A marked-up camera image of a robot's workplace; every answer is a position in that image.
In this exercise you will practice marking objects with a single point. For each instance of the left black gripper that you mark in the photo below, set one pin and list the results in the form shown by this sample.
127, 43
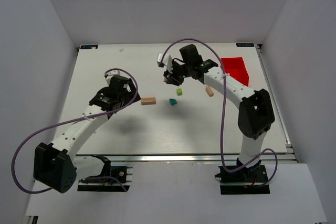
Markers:
132, 91

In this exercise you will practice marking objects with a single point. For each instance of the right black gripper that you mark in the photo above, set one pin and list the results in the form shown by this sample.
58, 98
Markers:
171, 77

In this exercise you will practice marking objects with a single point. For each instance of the long natural wooden block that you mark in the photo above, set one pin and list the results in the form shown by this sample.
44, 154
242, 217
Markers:
148, 101

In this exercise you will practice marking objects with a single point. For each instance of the natural wooden arch block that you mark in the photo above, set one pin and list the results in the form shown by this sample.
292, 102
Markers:
209, 91

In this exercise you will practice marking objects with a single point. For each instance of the green wooden cube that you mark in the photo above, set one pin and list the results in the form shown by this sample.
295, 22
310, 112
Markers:
179, 91

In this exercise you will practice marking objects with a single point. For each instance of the red plastic bin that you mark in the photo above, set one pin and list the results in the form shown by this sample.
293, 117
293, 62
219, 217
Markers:
237, 69

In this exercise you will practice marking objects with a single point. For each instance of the teal wooden triangle block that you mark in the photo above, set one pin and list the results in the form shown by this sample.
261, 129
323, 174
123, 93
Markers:
172, 102

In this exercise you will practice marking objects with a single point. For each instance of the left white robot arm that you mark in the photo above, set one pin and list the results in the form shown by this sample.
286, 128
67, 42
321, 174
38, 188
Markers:
56, 164

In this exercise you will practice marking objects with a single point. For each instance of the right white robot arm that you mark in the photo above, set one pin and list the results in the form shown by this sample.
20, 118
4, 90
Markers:
255, 112

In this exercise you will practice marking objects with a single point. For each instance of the blue label sticker right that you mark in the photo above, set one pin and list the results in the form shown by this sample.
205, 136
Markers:
245, 44

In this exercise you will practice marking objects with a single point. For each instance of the blue label sticker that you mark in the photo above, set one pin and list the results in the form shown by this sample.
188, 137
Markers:
88, 47
245, 44

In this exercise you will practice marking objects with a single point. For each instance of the blue label sticker left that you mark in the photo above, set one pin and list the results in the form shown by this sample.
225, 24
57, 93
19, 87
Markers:
88, 47

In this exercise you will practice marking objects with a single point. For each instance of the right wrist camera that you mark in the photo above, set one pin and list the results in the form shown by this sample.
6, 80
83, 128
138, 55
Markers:
165, 61

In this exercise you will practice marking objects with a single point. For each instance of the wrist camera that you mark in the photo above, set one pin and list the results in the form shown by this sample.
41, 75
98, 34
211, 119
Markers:
165, 61
113, 73

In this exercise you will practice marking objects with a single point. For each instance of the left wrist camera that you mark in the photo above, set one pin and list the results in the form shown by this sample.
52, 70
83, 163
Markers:
113, 73

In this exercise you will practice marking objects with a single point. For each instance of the aluminium table frame rail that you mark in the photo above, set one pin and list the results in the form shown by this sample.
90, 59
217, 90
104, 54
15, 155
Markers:
289, 157

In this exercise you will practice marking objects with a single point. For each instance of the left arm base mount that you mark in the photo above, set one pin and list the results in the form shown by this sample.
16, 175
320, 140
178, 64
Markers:
117, 179

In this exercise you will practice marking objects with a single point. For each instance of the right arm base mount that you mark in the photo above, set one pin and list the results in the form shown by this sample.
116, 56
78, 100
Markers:
243, 182

